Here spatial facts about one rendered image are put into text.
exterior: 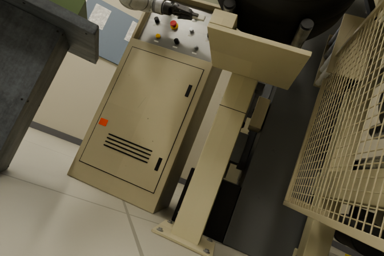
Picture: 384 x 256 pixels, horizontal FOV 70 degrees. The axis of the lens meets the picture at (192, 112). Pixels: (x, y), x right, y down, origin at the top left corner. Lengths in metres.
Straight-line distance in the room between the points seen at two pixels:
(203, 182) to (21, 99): 0.79
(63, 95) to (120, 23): 1.23
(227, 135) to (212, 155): 0.11
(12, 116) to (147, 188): 0.74
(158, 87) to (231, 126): 0.55
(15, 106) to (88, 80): 2.74
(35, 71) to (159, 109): 0.69
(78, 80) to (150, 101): 2.37
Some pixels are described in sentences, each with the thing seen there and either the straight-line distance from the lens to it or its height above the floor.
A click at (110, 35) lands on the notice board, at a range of 4.00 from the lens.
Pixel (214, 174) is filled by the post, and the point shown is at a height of 0.31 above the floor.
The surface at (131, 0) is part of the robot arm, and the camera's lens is 1.47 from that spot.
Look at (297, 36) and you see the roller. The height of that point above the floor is 0.88.
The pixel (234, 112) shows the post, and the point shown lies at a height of 0.61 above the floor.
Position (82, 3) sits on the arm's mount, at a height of 0.73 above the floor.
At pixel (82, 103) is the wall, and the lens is 3.85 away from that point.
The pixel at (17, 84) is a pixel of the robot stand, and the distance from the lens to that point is 1.19.
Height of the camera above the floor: 0.32
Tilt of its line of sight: 10 degrees up
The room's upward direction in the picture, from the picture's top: 22 degrees clockwise
